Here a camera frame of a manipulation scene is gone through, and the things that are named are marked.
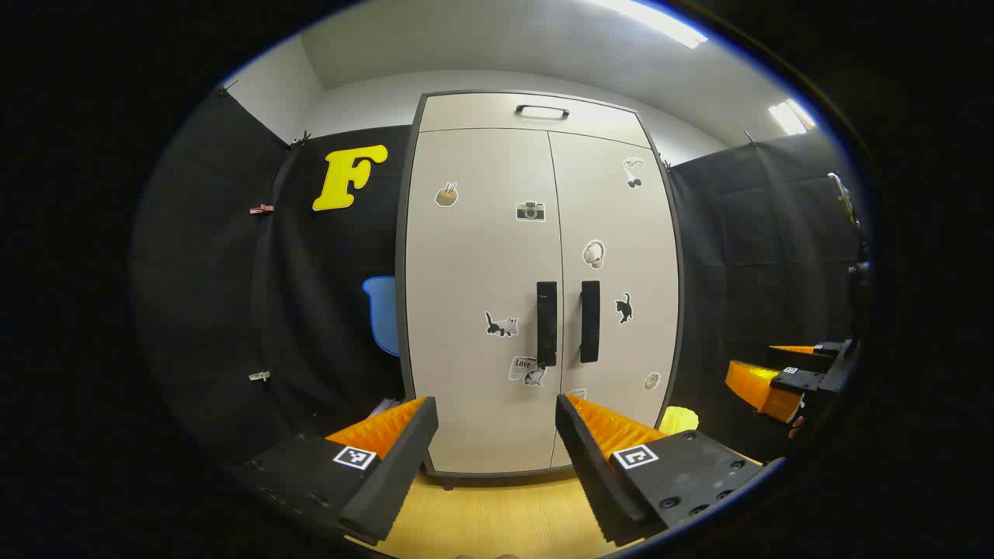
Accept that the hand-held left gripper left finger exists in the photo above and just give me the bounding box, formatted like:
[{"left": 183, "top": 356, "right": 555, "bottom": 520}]
[{"left": 225, "top": 396, "right": 440, "bottom": 547}]

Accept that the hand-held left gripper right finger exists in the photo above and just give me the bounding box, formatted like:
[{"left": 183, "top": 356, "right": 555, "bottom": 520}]
[{"left": 554, "top": 392, "right": 787, "bottom": 548}]

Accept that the white double-door shoe cabinet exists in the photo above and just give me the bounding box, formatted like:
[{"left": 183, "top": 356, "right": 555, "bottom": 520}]
[{"left": 394, "top": 91, "right": 686, "bottom": 491}]

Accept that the cabinet door with headphone sticker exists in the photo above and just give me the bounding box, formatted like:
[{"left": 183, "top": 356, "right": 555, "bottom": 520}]
[{"left": 548, "top": 132, "right": 681, "bottom": 470}]

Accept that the cabinet door with camera sticker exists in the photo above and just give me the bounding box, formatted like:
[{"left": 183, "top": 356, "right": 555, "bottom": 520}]
[{"left": 405, "top": 128, "right": 566, "bottom": 476}]

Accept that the white cabinet drawer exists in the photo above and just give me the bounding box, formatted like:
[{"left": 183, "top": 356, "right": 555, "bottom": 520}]
[{"left": 418, "top": 93, "right": 652, "bottom": 148}]

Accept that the yellow object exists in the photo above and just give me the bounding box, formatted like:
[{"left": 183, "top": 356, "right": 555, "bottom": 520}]
[{"left": 659, "top": 406, "right": 700, "bottom": 436}]

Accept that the short ceiling light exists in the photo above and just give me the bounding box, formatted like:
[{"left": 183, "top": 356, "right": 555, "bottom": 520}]
[{"left": 769, "top": 99, "right": 816, "bottom": 137}]

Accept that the black cable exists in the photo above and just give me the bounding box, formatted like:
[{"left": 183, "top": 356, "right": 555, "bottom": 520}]
[{"left": 827, "top": 171, "right": 874, "bottom": 311}]

